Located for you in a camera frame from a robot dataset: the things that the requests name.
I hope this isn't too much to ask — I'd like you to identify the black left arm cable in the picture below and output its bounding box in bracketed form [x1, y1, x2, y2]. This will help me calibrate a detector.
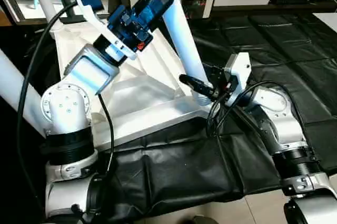
[16, 1, 116, 182]

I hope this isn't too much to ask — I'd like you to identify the white flat board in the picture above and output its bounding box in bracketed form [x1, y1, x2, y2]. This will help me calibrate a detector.
[313, 12, 337, 33]

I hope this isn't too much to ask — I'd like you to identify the black work mat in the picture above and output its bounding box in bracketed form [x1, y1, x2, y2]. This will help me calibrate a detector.
[0, 11, 337, 220]

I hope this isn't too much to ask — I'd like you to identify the white plastic table top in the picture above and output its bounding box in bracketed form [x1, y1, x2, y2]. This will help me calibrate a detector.
[50, 22, 222, 151]

